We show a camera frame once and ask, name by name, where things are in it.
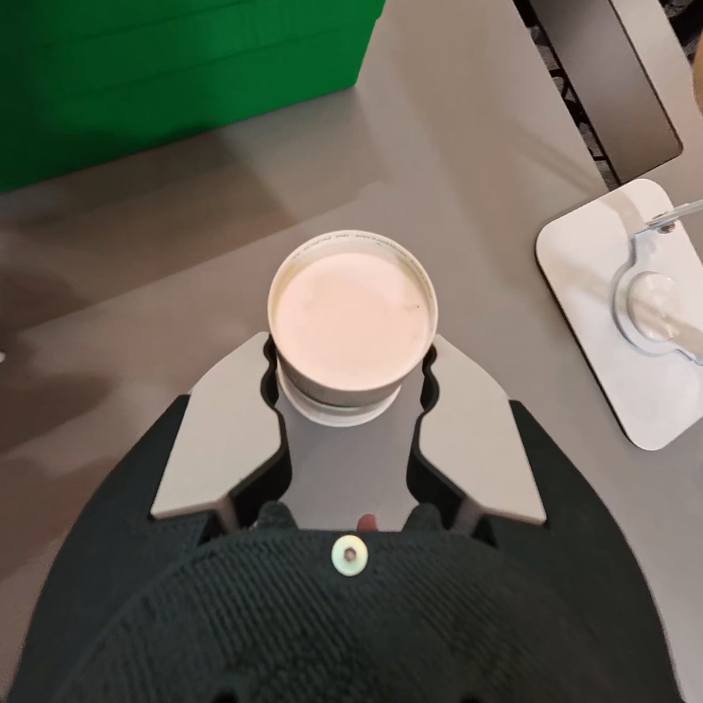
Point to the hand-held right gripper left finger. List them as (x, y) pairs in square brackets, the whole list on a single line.
[(219, 439)]

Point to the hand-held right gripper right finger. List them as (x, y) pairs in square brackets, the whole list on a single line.
[(478, 439)]

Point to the white paper cup green band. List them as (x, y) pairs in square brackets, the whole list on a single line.
[(351, 318)]

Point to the green plastic bin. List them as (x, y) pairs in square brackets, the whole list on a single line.
[(165, 82)]

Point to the grey desk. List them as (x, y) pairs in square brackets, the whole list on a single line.
[(467, 165)]

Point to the wooden document stand white base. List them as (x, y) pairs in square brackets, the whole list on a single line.
[(582, 307)]

